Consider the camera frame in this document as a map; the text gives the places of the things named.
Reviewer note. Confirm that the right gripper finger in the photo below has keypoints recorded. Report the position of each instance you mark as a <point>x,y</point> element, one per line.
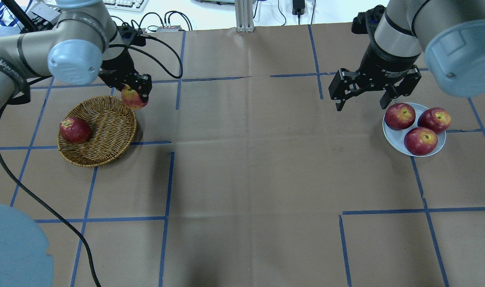
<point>347,84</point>
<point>405,87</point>

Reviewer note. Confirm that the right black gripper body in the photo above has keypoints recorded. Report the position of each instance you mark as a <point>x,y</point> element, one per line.
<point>385,63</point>

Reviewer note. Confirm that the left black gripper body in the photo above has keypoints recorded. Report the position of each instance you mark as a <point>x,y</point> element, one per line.
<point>118,65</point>

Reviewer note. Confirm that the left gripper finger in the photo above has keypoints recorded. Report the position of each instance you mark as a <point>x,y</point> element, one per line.
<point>143,86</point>

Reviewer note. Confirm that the yellow-red apple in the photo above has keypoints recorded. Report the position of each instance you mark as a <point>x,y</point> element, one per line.
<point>132,99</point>

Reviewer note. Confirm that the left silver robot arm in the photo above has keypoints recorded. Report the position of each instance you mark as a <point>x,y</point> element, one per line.
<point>84,44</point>

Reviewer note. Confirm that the red plate apple left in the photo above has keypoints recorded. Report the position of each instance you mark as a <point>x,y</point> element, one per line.
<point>400,116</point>

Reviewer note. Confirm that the red plate apple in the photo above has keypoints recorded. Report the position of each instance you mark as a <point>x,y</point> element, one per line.
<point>400,116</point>
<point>420,141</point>
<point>436,119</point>

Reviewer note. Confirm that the red plate apple back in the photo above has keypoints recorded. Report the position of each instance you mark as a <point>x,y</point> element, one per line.
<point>436,119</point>

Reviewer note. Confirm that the woven wicker basket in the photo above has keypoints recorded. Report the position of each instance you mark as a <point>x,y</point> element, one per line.
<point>113,128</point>

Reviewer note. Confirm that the light blue plate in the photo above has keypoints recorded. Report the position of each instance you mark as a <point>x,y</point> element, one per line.
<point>406,130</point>

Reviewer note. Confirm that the red plate apple front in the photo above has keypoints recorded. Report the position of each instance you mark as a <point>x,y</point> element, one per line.
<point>420,141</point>

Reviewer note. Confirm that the dark red basket apple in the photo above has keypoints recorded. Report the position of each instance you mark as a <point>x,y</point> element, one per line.
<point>75,130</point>

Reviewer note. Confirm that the usb hub box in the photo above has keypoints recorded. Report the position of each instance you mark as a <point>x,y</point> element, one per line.
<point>169,28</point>

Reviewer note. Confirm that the white keyboard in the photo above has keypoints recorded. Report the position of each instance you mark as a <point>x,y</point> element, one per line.
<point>126,5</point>

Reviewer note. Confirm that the black power adapter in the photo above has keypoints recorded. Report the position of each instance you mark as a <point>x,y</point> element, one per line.
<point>298,7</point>

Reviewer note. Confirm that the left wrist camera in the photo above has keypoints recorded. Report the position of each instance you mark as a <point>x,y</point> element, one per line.
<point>130,35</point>

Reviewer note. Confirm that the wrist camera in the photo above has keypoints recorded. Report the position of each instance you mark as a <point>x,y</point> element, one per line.
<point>130,35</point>
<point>367,21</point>

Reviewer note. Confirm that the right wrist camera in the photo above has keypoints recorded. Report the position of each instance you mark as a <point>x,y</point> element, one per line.
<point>367,21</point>

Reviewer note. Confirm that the aluminium frame post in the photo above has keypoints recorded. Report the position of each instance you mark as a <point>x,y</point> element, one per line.
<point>244,16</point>

